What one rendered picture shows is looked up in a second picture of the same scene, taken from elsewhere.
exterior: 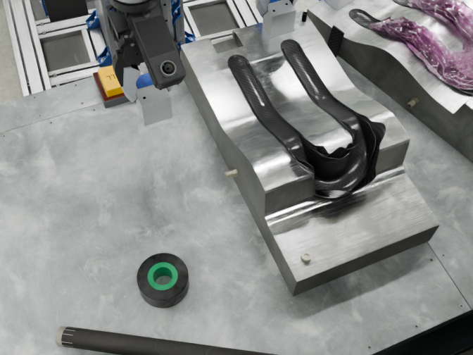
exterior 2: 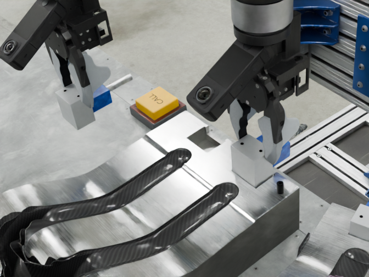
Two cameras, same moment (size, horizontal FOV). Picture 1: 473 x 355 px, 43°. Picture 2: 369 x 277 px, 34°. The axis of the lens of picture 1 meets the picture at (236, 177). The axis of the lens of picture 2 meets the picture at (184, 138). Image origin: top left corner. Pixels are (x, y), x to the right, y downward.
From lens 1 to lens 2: 1.00 m
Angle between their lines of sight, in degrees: 53
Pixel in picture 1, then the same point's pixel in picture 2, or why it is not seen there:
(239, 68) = (174, 162)
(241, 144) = (50, 184)
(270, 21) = (233, 150)
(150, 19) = (42, 8)
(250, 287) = not seen: outside the picture
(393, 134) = not seen: outside the picture
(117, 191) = (39, 153)
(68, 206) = (19, 132)
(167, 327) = not seen: outside the picture
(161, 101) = (65, 101)
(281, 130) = (80, 212)
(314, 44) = (242, 212)
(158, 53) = (18, 32)
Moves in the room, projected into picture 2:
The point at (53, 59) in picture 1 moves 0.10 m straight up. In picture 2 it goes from (351, 141) to (353, 117)
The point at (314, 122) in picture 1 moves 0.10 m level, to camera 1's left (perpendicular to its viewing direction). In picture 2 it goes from (89, 233) to (82, 183)
